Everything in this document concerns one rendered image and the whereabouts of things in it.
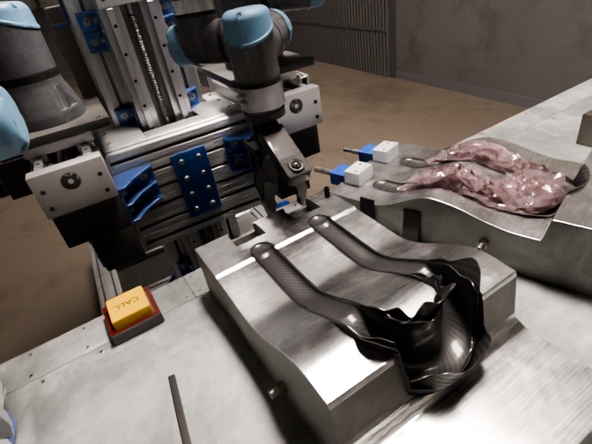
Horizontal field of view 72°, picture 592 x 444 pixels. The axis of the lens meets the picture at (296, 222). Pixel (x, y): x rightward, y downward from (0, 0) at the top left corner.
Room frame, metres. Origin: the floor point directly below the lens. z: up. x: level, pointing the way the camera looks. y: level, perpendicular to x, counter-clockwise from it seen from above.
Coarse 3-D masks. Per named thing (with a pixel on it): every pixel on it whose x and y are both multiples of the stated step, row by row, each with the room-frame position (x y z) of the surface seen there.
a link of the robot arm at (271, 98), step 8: (280, 80) 0.68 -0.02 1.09; (264, 88) 0.65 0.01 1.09; (272, 88) 0.66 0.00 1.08; (280, 88) 0.67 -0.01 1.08; (240, 96) 0.67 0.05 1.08; (248, 96) 0.66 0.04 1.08; (256, 96) 0.65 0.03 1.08; (264, 96) 0.65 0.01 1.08; (272, 96) 0.66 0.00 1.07; (280, 96) 0.67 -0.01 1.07; (240, 104) 0.68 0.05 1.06; (248, 104) 0.66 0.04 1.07; (256, 104) 0.66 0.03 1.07; (264, 104) 0.65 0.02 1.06; (272, 104) 0.66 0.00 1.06; (280, 104) 0.67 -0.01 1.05; (248, 112) 0.66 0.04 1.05; (256, 112) 0.66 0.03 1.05; (264, 112) 0.66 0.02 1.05
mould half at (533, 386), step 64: (320, 192) 0.64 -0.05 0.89; (320, 256) 0.47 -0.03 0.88; (448, 256) 0.37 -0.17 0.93; (256, 320) 0.37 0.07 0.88; (320, 320) 0.32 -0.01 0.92; (512, 320) 0.31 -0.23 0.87; (320, 384) 0.23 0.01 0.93; (384, 384) 0.23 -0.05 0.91; (512, 384) 0.24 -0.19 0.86; (576, 384) 0.22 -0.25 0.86
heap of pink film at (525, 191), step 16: (464, 144) 0.68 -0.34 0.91; (480, 144) 0.66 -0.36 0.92; (496, 144) 0.66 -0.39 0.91; (432, 160) 0.73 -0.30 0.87; (480, 160) 0.63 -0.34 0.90; (496, 160) 0.61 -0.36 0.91; (512, 160) 0.62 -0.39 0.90; (528, 160) 0.62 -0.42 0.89; (416, 176) 0.64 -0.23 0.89; (432, 176) 0.60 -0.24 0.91; (448, 176) 0.57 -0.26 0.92; (464, 176) 0.56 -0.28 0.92; (480, 176) 0.56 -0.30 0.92; (512, 176) 0.58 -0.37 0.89; (528, 176) 0.56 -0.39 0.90; (544, 176) 0.55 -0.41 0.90; (560, 176) 0.54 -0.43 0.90; (464, 192) 0.54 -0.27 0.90; (480, 192) 0.54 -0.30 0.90; (496, 192) 0.52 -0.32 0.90; (512, 192) 0.53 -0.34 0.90; (528, 192) 0.52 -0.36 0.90; (544, 192) 0.51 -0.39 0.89; (560, 192) 0.51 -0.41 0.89; (496, 208) 0.51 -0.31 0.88; (512, 208) 0.50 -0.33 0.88; (528, 208) 0.50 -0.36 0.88; (544, 208) 0.49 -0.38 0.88
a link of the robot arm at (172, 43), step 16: (176, 0) 0.80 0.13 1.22; (192, 0) 0.79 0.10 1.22; (208, 0) 0.81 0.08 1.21; (176, 16) 0.81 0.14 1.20; (192, 16) 0.79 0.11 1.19; (208, 16) 0.80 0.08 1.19; (176, 32) 0.81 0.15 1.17; (192, 32) 0.79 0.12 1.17; (208, 32) 0.79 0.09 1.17; (176, 48) 0.80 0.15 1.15; (192, 48) 0.79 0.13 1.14; (208, 48) 0.78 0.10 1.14; (192, 64) 0.81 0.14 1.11; (208, 64) 0.81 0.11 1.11
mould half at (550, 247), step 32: (448, 160) 0.68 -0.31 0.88; (544, 160) 0.64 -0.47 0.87; (352, 192) 0.68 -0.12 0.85; (384, 192) 0.66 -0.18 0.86; (416, 192) 0.59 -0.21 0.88; (448, 192) 0.56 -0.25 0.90; (576, 192) 0.47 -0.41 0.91; (384, 224) 0.61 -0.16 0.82; (448, 224) 0.52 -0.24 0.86; (480, 224) 0.49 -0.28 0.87; (512, 224) 0.48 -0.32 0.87; (544, 224) 0.46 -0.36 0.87; (576, 224) 0.41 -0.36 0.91; (512, 256) 0.45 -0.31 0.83; (544, 256) 0.42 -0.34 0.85; (576, 256) 0.40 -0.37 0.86; (576, 288) 0.39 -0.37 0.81
